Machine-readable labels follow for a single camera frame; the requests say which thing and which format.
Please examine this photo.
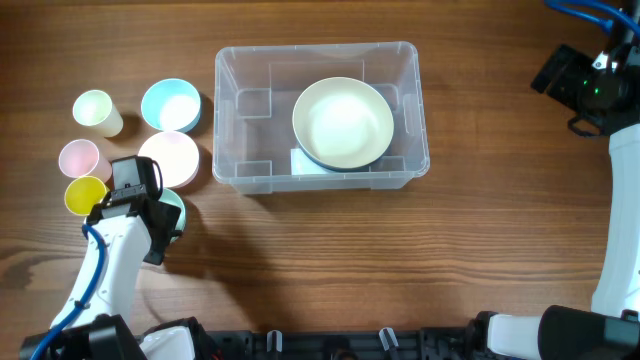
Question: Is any mint green plastic bowl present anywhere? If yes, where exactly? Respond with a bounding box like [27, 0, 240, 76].
[159, 188, 187, 243]

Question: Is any pink plastic bowl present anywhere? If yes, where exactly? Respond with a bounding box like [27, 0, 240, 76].
[138, 131, 200, 188]

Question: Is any light blue plastic bowl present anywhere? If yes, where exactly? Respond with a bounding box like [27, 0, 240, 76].
[140, 78, 202, 133]

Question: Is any beige plastic plate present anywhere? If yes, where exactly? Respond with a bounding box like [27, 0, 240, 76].
[292, 76, 395, 170]

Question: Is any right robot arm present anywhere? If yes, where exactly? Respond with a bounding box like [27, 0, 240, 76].
[448, 0, 639, 359]

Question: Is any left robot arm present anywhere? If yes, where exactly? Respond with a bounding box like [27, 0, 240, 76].
[19, 189, 221, 359]

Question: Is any clear plastic storage container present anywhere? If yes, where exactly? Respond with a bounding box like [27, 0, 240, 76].
[213, 41, 431, 195]

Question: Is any yellow plastic cup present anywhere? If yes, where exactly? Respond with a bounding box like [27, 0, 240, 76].
[64, 176, 109, 216]

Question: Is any pink plastic cup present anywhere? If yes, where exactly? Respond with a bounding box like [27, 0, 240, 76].
[58, 139, 112, 183]

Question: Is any cream plastic cup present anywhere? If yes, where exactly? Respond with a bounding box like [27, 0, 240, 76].
[72, 90, 124, 138]

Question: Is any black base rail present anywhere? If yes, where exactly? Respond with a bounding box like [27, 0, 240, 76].
[208, 328, 486, 360]

